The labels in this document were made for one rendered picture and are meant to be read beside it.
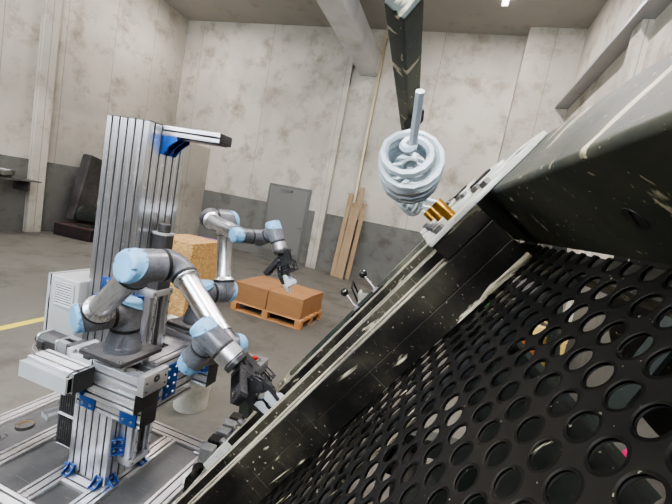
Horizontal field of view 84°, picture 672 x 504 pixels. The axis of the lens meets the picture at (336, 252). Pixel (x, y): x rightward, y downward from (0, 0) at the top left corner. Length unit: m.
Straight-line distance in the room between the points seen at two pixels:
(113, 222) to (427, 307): 1.71
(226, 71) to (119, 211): 11.05
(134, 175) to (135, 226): 0.23
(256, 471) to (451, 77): 10.39
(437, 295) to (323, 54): 11.23
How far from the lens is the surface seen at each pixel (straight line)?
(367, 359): 0.55
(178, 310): 3.71
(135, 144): 1.97
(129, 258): 1.38
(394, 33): 0.33
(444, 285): 0.52
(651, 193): 0.25
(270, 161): 11.40
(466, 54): 10.90
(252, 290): 5.70
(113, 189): 2.04
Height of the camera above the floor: 1.80
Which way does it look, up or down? 7 degrees down
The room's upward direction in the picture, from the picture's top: 11 degrees clockwise
